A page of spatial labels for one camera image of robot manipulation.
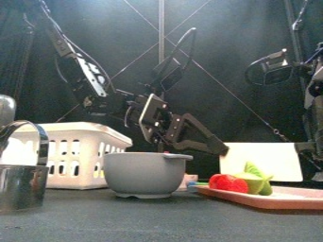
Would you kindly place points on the grey rounded metal vessel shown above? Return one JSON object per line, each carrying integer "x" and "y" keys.
{"x": 6, "y": 110}

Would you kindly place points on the pink cutting board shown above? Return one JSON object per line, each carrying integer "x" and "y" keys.
{"x": 290, "y": 198}

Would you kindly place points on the vertical metal frame pole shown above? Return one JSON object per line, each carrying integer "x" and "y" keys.
{"x": 162, "y": 19}

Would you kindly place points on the white plastic slotted basket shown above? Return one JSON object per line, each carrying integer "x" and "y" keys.
{"x": 85, "y": 132}

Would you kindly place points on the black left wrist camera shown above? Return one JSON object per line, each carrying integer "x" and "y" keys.
{"x": 169, "y": 74}

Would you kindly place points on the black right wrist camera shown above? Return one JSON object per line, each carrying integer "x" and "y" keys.
{"x": 276, "y": 71}

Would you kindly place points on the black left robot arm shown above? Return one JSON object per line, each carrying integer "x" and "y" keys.
{"x": 81, "y": 72}

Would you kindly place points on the red toy fruit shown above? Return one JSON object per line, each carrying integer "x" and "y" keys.
{"x": 229, "y": 183}

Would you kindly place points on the small blue green toy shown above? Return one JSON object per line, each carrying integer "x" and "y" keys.
{"x": 196, "y": 187}

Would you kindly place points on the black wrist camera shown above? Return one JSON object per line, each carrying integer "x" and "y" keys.
{"x": 169, "y": 74}
{"x": 276, "y": 71}

